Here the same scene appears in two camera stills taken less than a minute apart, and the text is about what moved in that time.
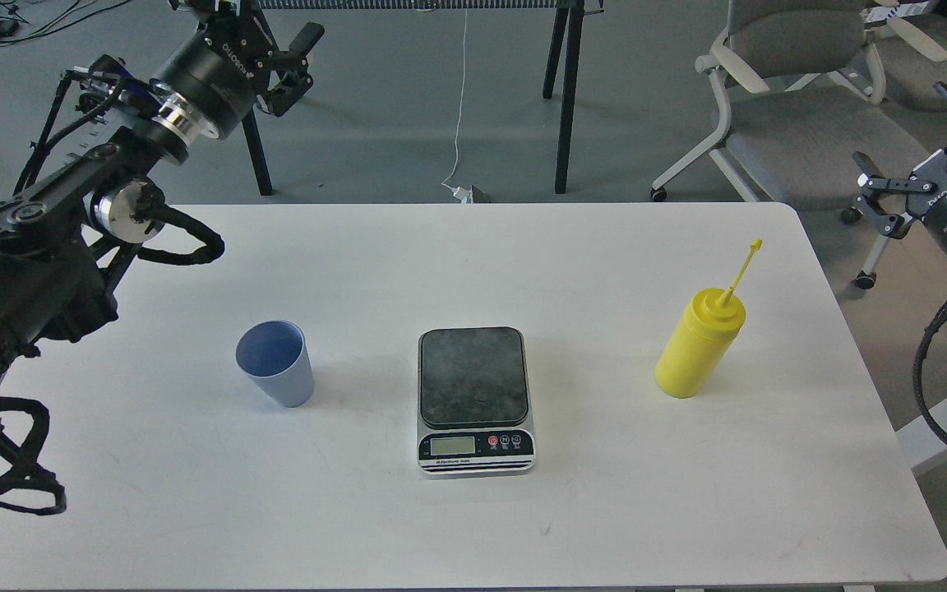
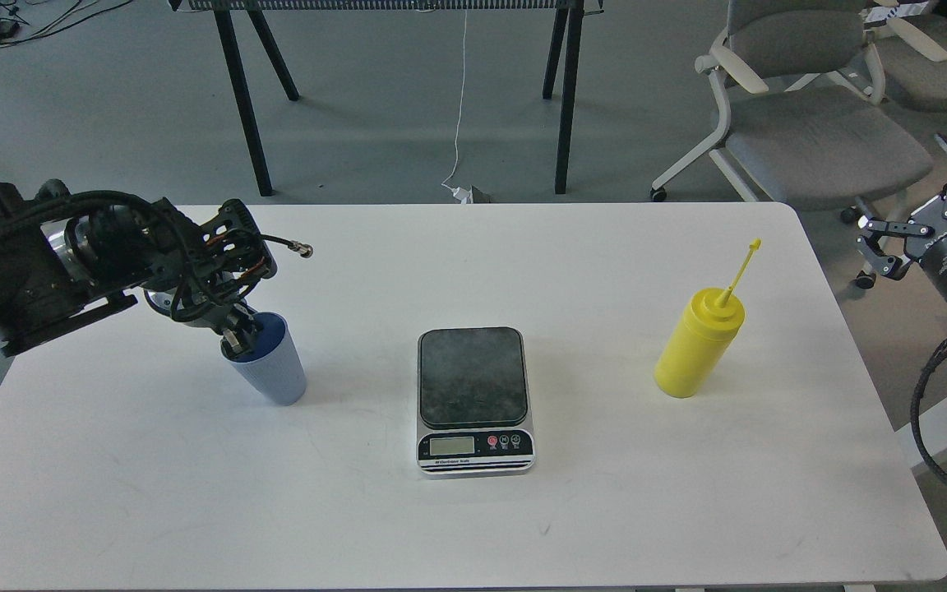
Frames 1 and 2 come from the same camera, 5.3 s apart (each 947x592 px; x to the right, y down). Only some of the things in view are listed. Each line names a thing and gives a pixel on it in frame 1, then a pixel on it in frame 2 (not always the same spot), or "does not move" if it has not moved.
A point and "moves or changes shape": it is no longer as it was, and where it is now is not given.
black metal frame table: [561, 64] does not move
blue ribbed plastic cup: [274, 354] moves or changes shape
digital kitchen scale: [474, 412] does not move
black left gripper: [214, 81] to [205, 268]
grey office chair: [803, 80] does not move
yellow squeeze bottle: [699, 347] does not move
